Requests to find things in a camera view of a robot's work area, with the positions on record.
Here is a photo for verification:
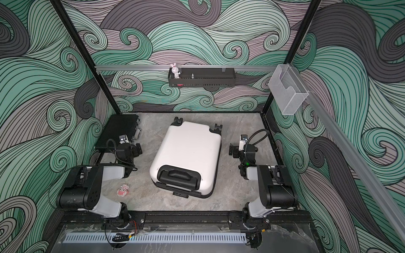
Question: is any white hard-shell suitcase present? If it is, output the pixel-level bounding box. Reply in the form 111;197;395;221
149;117;223;199

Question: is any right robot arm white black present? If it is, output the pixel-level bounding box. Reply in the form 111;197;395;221
229;129;299;220

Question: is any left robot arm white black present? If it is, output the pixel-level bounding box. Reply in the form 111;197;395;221
56;136;142;222

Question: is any black briefcase case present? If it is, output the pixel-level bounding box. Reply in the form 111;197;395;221
95;114;141;152

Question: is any pink small toy sticker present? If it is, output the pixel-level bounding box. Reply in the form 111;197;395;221
117;184;130;197

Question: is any white bunny figurine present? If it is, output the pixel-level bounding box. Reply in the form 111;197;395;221
171;63;181;79

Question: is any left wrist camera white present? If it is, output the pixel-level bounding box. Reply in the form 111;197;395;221
119;135;129;144

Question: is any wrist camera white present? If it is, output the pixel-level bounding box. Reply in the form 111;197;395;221
119;135;129;144
238;135;248;151

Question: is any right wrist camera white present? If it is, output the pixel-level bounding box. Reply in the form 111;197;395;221
238;135;248;151

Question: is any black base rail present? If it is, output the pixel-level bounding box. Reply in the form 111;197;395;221
61;211;312;231

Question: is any clear acrylic wall holder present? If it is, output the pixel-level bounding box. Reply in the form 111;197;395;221
269;64;309;116

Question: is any back aluminium wall rail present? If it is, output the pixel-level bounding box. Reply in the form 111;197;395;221
94;64;279;73

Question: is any aluminium wall rail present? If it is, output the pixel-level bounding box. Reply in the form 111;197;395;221
289;65;405;242
94;64;279;73

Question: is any black wall shelf tray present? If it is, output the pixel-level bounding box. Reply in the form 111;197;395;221
168;67;236;90

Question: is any white slotted cable duct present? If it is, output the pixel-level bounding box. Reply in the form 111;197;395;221
62;233;247;244

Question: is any right aluminium wall rail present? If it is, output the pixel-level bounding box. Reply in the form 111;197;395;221
289;65;405;242

